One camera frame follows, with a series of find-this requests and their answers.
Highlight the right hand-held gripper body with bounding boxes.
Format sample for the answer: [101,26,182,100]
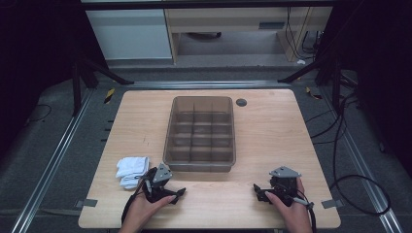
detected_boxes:
[268,165,302,207]

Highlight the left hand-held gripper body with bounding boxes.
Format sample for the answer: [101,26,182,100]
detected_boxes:
[141,162,174,204]

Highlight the white cloth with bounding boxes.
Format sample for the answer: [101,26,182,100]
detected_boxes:
[115,156,151,190]

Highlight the translucent grey divided organizer box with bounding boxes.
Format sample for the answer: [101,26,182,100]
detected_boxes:
[162,95,237,174]

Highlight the person's right hand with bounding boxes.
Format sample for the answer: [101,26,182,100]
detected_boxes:
[264,177,314,233]

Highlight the person's left hand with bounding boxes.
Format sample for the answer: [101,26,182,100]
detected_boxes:
[118,189,178,233]

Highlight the grey tape strip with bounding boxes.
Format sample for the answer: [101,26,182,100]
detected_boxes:
[321,198,345,210]
[75,198,99,209]

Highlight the yellow black tape piece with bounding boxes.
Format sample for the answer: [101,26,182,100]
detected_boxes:
[103,87,117,105]
[304,85,324,101]

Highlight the black metal stand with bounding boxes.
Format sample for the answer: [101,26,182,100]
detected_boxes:
[70,52,136,118]
[277,52,345,115]

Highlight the white cabinet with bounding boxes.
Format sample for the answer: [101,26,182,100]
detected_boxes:
[85,8,174,61]

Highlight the light wooden desk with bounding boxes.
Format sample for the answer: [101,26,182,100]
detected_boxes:
[163,6,334,64]

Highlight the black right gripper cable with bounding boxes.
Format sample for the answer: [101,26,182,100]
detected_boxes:
[285,185,318,233]

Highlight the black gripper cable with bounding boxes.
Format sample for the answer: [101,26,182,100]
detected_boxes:
[285,185,318,233]
[120,176,151,225]

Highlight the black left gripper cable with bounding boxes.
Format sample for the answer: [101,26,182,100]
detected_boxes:
[120,176,151,225]

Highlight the black floor cable bundle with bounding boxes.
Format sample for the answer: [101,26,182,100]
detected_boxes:
[305,96,361,146]

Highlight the metal cross rail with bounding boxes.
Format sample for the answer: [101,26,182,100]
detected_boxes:
[125,80,292,91]

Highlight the black looped floor cable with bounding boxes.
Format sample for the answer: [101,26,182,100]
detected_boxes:
[329,91,393,216]

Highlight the thin black floor cable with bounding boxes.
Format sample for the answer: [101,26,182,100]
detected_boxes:
[22,103,53,126]

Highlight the hanging black desk cables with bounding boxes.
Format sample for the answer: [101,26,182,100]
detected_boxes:
[284,7,325,61]

